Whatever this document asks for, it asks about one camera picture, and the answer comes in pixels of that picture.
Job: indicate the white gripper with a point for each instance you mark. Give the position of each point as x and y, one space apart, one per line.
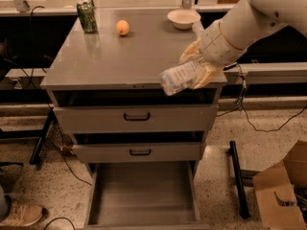
215 46

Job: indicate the clear plastic water bottle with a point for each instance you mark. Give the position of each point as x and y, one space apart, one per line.
186 75

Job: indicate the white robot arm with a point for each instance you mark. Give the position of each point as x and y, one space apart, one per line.
228 38

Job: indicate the grey top drawer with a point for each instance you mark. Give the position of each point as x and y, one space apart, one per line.
118 119

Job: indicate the grey drawer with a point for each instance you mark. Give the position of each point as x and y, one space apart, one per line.
118 119
147 152
143 196

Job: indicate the grey middle drawer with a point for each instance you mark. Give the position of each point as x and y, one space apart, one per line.
147 152

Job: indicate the grey drawer cabinet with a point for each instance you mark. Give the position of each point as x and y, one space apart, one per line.
106 69

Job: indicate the grey bottom drawer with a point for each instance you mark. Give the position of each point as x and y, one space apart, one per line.
143 196

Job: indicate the black power adapter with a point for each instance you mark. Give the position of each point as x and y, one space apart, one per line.
230 66

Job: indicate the white bowl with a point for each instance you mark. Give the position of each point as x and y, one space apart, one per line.
183 19

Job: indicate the orange fruit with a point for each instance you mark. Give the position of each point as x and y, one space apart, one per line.
122 27

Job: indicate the green soda can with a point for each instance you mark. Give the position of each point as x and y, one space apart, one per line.
86 16

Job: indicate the black table leg right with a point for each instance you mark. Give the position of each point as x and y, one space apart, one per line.
243 204

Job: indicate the black table leg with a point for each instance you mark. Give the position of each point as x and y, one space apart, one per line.
243 204
35 159

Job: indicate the cardboard box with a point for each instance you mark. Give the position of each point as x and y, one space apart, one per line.
275 190

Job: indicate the black table leg left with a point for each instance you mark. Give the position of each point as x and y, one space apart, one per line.
35 159

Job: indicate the beige sneaker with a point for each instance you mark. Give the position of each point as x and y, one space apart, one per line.
22 215

